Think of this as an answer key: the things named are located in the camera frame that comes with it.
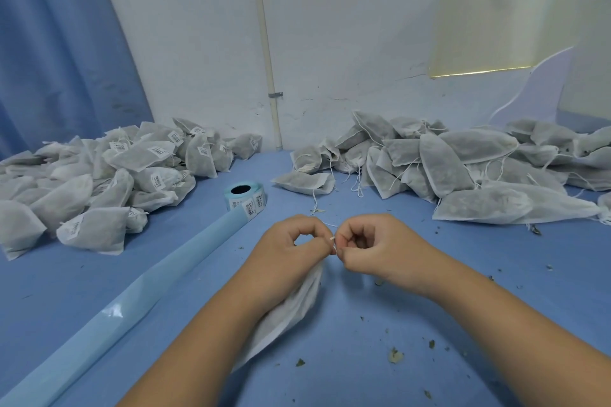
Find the person's left hand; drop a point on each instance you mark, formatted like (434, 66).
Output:
(282, 264)

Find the person's right hand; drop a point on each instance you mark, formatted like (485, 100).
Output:
(391, 249)

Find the white sachet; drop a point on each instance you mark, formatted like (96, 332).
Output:
(282, 316)

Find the pile of unlabelled herb bags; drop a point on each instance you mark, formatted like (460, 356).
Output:
(449, 163)

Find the blue label roll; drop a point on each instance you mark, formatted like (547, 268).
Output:
(134, 302)

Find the pile of labelled herb bags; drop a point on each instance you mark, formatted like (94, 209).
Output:
(95, 182)

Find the person's left forearm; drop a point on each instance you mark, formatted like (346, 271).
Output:
(186, 359)

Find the person's right forearm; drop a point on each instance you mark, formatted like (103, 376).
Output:
(530, 340)

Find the dried herb crumb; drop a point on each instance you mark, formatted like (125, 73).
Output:
(395, 355)

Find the grey pipe clamp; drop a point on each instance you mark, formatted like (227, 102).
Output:
(276, 94)

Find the white curved board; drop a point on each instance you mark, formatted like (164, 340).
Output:
(539, 92)

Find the large beige panel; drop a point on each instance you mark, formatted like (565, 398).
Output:
(592, 49)

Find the blue curtain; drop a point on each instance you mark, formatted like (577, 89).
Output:
(57, 39)

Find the white wall pipe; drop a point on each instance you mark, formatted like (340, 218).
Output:
(265, 30)

